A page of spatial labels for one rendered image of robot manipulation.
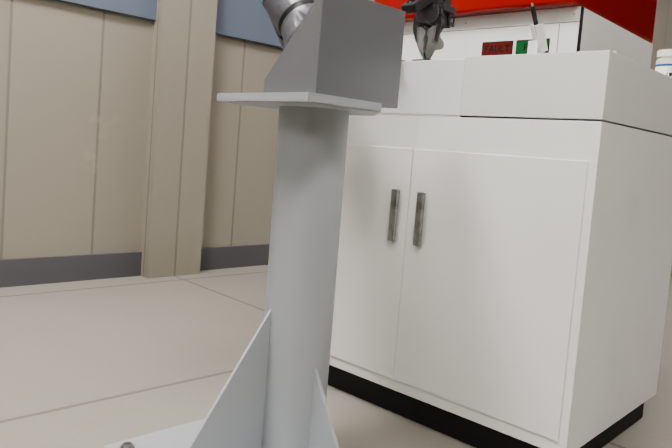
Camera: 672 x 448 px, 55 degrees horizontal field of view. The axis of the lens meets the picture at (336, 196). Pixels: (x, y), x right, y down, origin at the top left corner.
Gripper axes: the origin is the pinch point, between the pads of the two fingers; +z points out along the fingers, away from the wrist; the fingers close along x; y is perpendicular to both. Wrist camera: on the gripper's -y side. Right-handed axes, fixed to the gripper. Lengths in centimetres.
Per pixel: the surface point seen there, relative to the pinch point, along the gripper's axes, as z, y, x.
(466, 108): 14.1, -4.0, -16.7
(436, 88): 9.2, -4.0, -7.3
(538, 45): -5.8, 23.8, -20.0
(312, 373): 77, -39, -5
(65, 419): 98, -71, 47
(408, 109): 14.6, -3.9, 1.0
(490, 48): -12, 58, 15
